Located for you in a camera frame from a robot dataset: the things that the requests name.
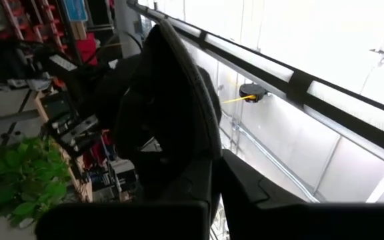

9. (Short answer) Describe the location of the green potted plant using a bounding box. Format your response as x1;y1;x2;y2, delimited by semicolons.
0;136;73;231

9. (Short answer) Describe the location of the blue sign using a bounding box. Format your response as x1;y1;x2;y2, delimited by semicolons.
61;0;89;23

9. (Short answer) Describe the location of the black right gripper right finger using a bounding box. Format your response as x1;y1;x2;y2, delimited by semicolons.
218;149;384;240

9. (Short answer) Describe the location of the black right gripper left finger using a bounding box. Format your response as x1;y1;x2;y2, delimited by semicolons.
34;156;213;240

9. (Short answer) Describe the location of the orange bin rack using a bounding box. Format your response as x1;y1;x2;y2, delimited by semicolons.
0;0;68;54

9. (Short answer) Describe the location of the wooden equipment shelf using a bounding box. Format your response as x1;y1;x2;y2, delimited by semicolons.
31;88;139;204

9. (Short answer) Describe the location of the dark grey cap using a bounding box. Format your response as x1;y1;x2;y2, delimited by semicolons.
78;19;225;201

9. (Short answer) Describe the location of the black window beam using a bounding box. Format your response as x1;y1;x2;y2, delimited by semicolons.
127;0;384;161

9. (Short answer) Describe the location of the black reel with yellow cord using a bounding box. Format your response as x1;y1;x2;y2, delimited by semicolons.
221;82;269;104

